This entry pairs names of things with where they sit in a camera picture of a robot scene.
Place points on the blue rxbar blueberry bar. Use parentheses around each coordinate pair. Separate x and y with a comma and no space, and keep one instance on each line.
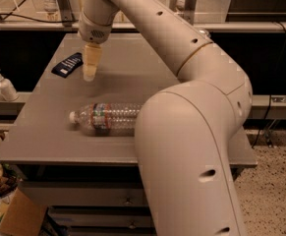
(68,65)

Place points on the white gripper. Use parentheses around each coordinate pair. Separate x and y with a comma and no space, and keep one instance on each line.
(93,33)

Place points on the grey drawer cabinet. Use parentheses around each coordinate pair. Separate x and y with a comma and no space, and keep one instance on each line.
(91,200)

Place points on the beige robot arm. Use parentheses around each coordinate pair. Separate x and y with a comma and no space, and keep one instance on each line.
(183,132)

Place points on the metal railing frame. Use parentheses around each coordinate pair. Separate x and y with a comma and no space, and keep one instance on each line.
(211,15)

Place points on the brown cardboard box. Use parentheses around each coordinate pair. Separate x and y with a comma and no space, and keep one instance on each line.
(23,217)

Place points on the clear plastic water bottle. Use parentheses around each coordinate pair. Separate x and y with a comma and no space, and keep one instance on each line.
(106,119)

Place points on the green soda can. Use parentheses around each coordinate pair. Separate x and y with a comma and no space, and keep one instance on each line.
(205,32)

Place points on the white pump lotion bottle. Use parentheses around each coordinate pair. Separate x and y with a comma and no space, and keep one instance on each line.
(7,89)

